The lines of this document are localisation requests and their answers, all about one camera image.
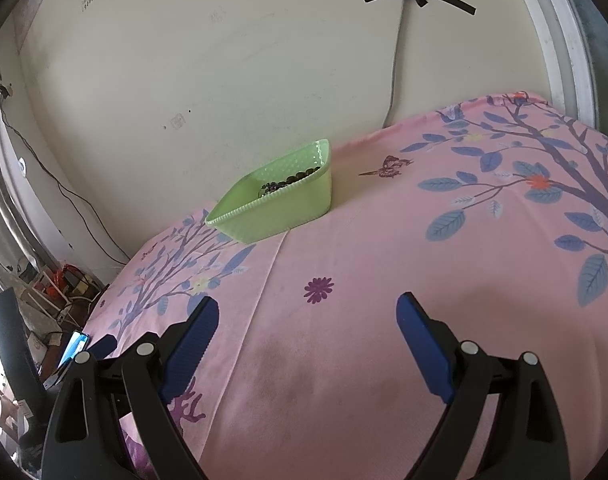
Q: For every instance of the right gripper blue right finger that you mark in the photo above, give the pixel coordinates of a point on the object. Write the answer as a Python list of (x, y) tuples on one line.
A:
[(526, 440)]

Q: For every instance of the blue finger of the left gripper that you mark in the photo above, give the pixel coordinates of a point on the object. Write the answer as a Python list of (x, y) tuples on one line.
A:
[(103, 347)]

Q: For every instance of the cluttered floor items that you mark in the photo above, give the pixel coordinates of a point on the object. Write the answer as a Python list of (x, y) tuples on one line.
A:
[(51, 306)]

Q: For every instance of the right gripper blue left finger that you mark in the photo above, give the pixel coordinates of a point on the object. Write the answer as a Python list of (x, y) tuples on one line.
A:
[(84, 438)]

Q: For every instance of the smartphone with lit screen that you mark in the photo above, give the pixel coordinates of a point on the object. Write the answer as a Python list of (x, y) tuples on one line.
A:
[(76, 344)]

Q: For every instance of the pink floral bed sheet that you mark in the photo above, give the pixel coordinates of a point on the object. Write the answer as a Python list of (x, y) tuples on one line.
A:
[(492, 212)]

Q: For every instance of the white door frame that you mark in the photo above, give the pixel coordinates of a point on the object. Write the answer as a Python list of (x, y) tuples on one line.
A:
[(573, 37)]

